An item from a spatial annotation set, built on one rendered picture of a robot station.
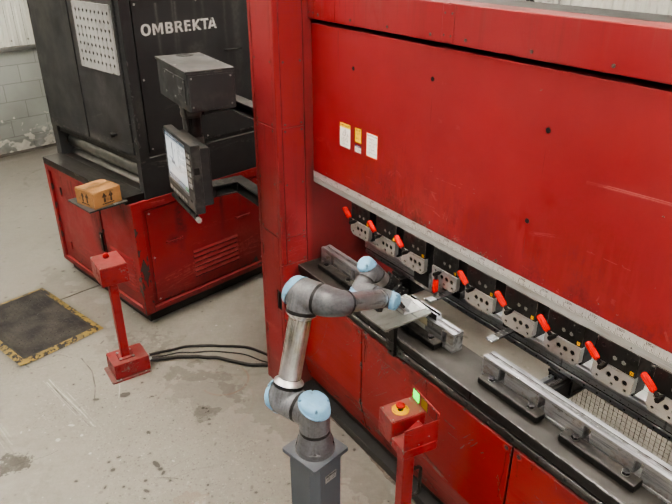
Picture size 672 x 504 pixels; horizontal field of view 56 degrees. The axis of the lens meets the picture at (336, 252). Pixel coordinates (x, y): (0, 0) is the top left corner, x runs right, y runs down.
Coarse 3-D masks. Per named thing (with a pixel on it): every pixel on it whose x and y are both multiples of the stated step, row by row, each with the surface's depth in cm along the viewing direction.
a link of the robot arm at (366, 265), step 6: (366, 258) 265; (372, 258) 266; (360, 264) 265; (366, 264) 263; (372, 264) 263; (360, 270) 264; (366, 270) 263; (372, 270) 264; (378, 270) 266; (372, 276) 264; (378, 276) 267
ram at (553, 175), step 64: (320, 64) 305; (384, 64) 265; (448, 64) 234; (512, 64) 210; (320, 128) 319; (384, 128) 276; (448, 128) 243; (512, 128) 217; (576, 128) 196; (640, 128) 179; (384, 192) 288; (448, 192) 252; (512, 192) 224; (576, 192) 202; (640, 192) 184; (512, 256) 232; (576, 256) 208; (640, 256) 189; (576, 320) 215; (640, 320) 195
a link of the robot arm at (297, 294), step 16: (288, 288) 229; (304, 288) 226; (288, 304) 230; (304, 304) 226; (288, 320) 233; (304, 320) 230; (288, 336) 233; (304, 336) 232; (288, 352) 233; (304, 352) 235; (288, 368) 234; (272, 384) 240; (288, 384) 234; (272, 400) 237; (288, 400) 234; (288, 416) 234
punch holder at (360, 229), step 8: (352, 208) 313; (360, 208) 307; (352, 216) 315; (360, 216) 309; (368, 216) 303; (352, 224) 316; (360, 224) 310; (352, 232) 318; (360, 232) 312; (368, 232) 306; (368, 240) 308
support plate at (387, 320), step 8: (368, 312) 285; (376, 312) 285; (384, 312) 285; (392, 312) 285; (416, 312) 285; (424, 312) 285; (376, 320) 279; (384, 320) 279; (392, 320) 279; (400, 320) 279; (408, 320) 279; (384, 328) 273; (392, 328) 274
